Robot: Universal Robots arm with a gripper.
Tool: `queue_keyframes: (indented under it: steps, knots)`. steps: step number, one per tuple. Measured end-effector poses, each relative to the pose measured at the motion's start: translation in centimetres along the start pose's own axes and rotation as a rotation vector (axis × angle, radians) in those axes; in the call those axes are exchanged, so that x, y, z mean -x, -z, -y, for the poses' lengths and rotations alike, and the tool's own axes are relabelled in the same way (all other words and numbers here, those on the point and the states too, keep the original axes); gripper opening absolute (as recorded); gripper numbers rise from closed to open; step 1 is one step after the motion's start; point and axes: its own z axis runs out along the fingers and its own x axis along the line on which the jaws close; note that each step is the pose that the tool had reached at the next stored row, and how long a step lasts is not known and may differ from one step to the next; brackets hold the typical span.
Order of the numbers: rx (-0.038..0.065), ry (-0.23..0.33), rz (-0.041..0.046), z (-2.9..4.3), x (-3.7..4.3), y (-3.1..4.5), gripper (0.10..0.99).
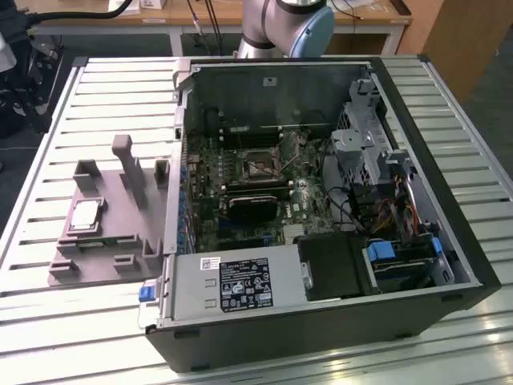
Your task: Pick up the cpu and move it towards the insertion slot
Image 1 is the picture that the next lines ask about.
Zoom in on grey power supply unit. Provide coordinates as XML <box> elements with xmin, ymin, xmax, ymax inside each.
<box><xmin>158</xmin><ymin>245</ymin><xmax>312</xmax><ymax>322</ymax></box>

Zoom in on grey parts rack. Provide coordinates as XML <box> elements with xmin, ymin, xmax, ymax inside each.
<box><xmin>47</xmin><ymin>134</ymin><xmax>173</xmax><ymax>288</ymax></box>

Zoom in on black equipment stand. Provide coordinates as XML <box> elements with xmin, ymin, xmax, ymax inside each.
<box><xmin>0</xmin><ymin>0</ymin><xmax>66</xmax><ymax>138</ymax></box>

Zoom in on silver CPU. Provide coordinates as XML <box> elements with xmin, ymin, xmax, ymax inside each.
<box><xmin>67</xmin><ymin>198</ymin><xmax>102</xmax><ymax>232</ymax></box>

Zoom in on metal drive cage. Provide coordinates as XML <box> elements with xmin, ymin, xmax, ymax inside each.
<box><xmin>330</xmin><ymin>78</ymin><xmax>402</xmax><ymax>186</ymax></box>

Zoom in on black plastic shroud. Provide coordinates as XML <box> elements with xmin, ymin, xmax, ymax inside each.
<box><xmin>294</xmin><ymin>233</ymin><xmax>380</xmax><ymax>302</ymax></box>

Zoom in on green RAM stick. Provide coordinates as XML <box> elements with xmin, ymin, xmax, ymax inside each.
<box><xmin>78</xmin><ymin>237</ymin><xmax>122</xmax><ymax>246</ymax></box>

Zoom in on black RAM slot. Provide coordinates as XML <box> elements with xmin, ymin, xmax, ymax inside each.
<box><xmin>227</xmin><ymin>188</ymin><xmax>290</xmax><ymax>197</ymax></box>
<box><xmin>222</xmin><ymin>126</ymin><xmax>281</xmax><ymax>133</ymax></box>
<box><xmin>222</xmin><ymin>140</ymin><xmax>281</xmax><ymax>148</ymax></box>
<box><xmin>222</xmin><ymin>136</ymin><xmax>281</xmax><ymax>143</ymax></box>
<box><xmin>222</xmin><ymin>131</ymin><xmax>281</xmax><ymax>138</ymax></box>
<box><xmin>227</xmin><ymin>182</ymin><xmax>288</xmax><ymax>190</ymax></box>

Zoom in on thick black hose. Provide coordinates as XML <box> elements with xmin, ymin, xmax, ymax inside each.
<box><xmin>30</xmin><ymin>0</ymin><xmax>134</xmax><ymax>26</ymax></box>

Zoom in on hard disk in blue carrier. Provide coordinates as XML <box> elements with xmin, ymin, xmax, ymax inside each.
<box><xmin>362</xmin><ymin>238</ymin><xmax>440</xmax><ymax>290</ymax></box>

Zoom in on black graphics card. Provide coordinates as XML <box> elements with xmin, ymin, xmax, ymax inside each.
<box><xmin>227</xmin><ymin>194</ymin><xmax>281</xmax><ymax>223</ymax></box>

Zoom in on silver chipset heatsink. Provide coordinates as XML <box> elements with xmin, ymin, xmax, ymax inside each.
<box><xmin>281</xmin><ymin>223</ymin><xmax>309</xmax><ymax>242</ymax></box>

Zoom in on wooden cabinet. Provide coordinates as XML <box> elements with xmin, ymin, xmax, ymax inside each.
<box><xmin>396</xmin><ymin>0</ymin><xmax>513</xmax><ymax>103</ymax></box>

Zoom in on wooden desk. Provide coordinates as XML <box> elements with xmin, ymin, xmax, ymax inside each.
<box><xmin>15</xmin><ymin>0</ymin><xmax>414</xmax><ymax>57</ymax></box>

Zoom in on orange and yellow wires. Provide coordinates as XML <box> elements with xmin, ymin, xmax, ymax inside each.
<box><xmin>372</xmin><ymin>199</ymin><xmax>420</xmax><ymax>236</ymax></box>

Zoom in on black open PC case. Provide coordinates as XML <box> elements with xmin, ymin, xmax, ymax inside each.
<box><xmin>144</xmin><ymin>55</ymin><xmax>503</xmax><ymax>372</ymax></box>

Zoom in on black cable bundle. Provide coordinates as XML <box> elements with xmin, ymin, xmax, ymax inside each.
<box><xmin>323</xmin><ymin>176</ymin><xmax>370</xmax><ymax>234</ymax></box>

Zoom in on metal socket cover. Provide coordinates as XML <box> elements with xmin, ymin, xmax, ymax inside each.
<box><xmin>274</xmin><ymin>130</ymin><xmax>310</xmax><ymax>168</ymax></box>

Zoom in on CPU socket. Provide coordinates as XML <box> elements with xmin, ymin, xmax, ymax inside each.
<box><xmin>238</xmin><ymin>148</ymin><xmax>281</xmax><ymax>184</ymax></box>

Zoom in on green motherboard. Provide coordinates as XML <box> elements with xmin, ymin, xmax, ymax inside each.
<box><xmin>182</xmin><ymin>130</ymin><xmax>341</xmax><ymax>254</ymax></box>

